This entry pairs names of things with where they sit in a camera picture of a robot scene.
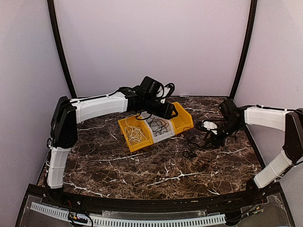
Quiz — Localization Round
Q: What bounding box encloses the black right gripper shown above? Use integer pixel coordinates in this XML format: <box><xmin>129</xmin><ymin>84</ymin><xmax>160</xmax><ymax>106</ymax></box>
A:
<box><xmin>203</xmin><ymin>119</ymin><xmax>243</xmax><ymax>149</ymax></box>

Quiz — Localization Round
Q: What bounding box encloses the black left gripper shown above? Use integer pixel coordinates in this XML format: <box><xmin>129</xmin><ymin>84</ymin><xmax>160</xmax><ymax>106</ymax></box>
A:
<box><xmin>143</xmin><ymin>96</ymin><xmax>178</xmax><ymax>120</ymax></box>

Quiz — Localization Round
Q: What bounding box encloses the black cable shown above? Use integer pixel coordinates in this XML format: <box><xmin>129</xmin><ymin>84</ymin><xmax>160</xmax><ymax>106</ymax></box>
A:
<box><xmin>148</xmin><ymin>117</ymin><xmax>171</xmax><ymax>137</ymax></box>

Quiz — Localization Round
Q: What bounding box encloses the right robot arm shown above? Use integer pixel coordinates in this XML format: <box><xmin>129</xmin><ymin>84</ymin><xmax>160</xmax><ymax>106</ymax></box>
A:
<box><xmin>199</xmin><ymin>99</ymin><xmax>303</xmax><ymax>205</ymax></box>

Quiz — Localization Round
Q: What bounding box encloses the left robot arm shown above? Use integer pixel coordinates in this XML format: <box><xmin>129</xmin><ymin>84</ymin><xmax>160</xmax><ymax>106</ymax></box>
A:
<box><xmin>45</xmin><ymin>76</ymin><xmax>178</xmax><ymax>206</ymax></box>

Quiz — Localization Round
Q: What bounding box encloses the right yellow plastic bin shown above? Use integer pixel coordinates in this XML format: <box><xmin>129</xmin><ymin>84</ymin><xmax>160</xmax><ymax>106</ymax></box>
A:
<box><xmin>168</xmin><ymin>102</ymin><xmax>194</xmax><ymax>135</ymax></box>

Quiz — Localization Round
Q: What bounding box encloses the yellow plastic bin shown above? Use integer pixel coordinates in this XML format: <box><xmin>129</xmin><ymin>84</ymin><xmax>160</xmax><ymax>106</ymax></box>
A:
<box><xmin>118</xmin><ymin>115</ymin><xmax>154</xmax><ymax>153</ymax></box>
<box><xmin>168</xmin><ymin>102</ymin><xmax>194</xmax><ymax>135</ymax></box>

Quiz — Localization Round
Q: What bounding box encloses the white plastic bin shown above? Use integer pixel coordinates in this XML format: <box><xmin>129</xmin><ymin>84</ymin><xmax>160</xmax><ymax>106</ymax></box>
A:
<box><xmin>141</xmin><ymin>112</ymin><xmax>175</xmax><ymax>143</ymax></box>

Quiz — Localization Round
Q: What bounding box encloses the left yellow plastic bin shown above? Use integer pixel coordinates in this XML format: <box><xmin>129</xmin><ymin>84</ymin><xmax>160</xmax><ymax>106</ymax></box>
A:
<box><xmin>118</xmin><ymin>115</ymin><xmax>154</xmax><ymax>153</ymax></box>

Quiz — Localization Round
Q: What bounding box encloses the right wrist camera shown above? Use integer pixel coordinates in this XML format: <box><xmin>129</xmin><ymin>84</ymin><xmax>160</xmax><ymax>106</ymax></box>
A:
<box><xmin>195</xmin><ymin>120</ymin><xmax>218</xmax><ymax>134</ymax></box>

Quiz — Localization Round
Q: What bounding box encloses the white slotted cable duct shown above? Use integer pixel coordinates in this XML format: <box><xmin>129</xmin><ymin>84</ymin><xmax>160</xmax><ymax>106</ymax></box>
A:
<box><xmin>30</xmin><ymin>202</ymin><xmax>226</xmax><ymax>227</ymax></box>

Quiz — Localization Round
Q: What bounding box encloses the right black frame post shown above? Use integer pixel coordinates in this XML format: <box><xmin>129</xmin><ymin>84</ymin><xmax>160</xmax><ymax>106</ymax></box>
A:
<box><xmin>229</xmin><ymin>0</ymin><xmax>258</xmax><ymax>99</ymax></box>

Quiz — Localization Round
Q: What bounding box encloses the black frame post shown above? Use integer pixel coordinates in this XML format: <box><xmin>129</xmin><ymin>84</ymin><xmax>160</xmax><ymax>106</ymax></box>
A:
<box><xmin>229</xmin><ymin>0</ymin><xmax>258</xmax><ymax>99</ymax></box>
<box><xmin>47</xmin><ymin>0</ymin><xmax>77</xmax><ymax>98</ymax></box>

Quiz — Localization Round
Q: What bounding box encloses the black front rail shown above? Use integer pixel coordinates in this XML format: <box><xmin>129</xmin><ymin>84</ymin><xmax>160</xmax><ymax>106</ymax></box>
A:
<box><xmin>42</xmin><ymin>190</ymin><xmax>264</xmax><ymax>213</ymax></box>

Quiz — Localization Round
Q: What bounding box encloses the left black frame post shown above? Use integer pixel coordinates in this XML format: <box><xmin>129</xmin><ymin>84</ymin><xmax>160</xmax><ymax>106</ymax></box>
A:
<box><xmin>47</xmin><ymin>0</ymin><xmax>77</xmax><ymax>98</ymax></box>

